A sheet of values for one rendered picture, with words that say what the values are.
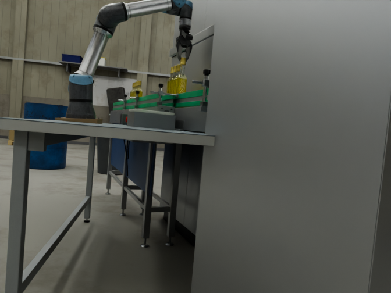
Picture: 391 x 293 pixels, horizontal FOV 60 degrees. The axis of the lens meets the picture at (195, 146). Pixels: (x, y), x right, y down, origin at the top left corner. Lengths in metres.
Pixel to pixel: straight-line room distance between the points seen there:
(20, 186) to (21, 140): 0.15
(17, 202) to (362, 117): 1.01
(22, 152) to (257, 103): 0.74
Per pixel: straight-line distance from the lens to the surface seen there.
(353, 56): 0.69
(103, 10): 2.01
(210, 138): 1.11
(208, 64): 2.11
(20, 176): 1.21
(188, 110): 1.81
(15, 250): 1.27
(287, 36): 0.86
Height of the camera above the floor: 0.77
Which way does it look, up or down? 3 degrees down
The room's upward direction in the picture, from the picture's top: 5 degrees clockwise
